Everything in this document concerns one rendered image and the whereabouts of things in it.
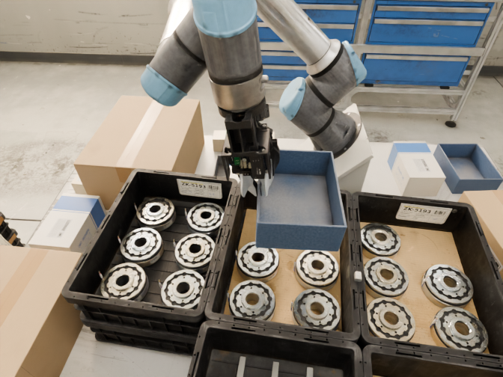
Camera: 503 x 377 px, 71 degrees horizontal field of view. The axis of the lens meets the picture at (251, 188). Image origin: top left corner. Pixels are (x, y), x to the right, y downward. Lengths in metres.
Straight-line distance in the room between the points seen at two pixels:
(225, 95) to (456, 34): 2.45
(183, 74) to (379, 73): 2.31
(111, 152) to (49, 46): 3.08
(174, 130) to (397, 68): 1.95
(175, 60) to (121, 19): 3.18
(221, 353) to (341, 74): 0.75
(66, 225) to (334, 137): 0.83
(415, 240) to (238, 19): 0.77
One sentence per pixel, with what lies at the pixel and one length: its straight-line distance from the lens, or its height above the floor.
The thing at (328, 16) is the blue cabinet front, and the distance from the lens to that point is 2.58.
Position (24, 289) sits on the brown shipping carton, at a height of 0.86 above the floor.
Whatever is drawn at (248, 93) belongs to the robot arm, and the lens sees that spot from 0.49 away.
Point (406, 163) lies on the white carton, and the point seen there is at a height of 0.79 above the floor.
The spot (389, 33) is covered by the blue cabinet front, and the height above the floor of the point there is 0.68.
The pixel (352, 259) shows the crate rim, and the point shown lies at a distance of 0.84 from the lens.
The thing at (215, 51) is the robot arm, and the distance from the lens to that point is 0.47.
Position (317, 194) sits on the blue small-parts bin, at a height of 1.06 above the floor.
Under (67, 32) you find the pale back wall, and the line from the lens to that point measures 4.04.
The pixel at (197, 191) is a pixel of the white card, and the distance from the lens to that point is 1.01.
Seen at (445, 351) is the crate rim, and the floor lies 0.93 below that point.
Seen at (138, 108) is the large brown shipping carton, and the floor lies 0.90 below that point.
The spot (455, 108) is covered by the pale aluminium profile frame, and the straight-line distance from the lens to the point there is 3.15.
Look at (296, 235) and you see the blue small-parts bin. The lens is 0.62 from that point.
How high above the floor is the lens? 1.59
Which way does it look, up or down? 44 degrees down
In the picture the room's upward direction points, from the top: straight up
